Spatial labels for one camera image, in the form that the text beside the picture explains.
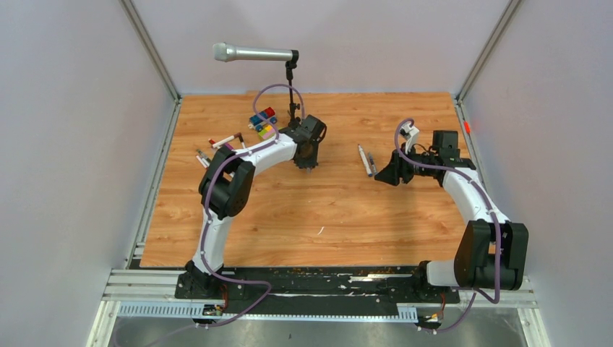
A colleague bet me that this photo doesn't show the purple cable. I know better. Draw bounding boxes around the purple cable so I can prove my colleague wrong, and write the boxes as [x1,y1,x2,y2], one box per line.
[394,118,503,334]
[196,83,307,331]

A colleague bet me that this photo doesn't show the black tripod microphone stand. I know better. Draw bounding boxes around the black tripod microphone stand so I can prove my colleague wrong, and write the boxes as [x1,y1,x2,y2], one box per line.
[285,50,301,129]

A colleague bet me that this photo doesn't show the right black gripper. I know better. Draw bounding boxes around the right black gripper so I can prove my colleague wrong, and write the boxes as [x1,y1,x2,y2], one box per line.
[374,142,437,186]

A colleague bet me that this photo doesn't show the translucent blue pen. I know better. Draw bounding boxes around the translucent blue pen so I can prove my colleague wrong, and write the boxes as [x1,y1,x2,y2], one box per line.
[367,152,377,176]

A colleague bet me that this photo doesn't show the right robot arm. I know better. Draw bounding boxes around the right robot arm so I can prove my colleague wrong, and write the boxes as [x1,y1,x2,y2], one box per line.
[374,129,529,302]

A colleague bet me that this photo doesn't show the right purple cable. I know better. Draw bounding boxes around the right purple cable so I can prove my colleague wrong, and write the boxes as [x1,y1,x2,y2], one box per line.
[394,118,503,334]

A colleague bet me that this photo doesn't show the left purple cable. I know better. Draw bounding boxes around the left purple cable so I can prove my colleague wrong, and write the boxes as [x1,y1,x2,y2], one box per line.
[196,83,307,331]

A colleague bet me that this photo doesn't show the white marker blue end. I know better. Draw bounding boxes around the white marker blue end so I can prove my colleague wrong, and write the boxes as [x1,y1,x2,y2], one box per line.
[358,145,373,177]

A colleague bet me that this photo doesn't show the green yellow pink block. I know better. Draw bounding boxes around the green yellow pink block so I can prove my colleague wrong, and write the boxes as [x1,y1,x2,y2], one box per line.
[257,124,277,141]

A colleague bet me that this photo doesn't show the blue red toy train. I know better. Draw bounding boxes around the blue red toy train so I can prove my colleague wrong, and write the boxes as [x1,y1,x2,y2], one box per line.
[248,107,278,132]

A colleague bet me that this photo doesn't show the aluminium frame rail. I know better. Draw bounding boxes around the aluminium frame rail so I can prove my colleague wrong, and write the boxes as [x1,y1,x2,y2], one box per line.
[87,266,549,346]

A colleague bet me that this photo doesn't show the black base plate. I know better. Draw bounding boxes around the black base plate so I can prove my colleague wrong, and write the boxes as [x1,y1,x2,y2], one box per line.
[174,265,460,317]

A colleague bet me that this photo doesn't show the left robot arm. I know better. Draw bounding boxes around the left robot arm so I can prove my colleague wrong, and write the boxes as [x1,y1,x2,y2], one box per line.
[177,115,327,299]

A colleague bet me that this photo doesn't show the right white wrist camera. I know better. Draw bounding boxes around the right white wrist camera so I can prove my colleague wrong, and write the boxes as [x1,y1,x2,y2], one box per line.
[400,121,420,155]

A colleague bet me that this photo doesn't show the silver microphone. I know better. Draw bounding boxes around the silver microphone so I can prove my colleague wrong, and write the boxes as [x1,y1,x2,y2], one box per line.
[213,43,299,62]

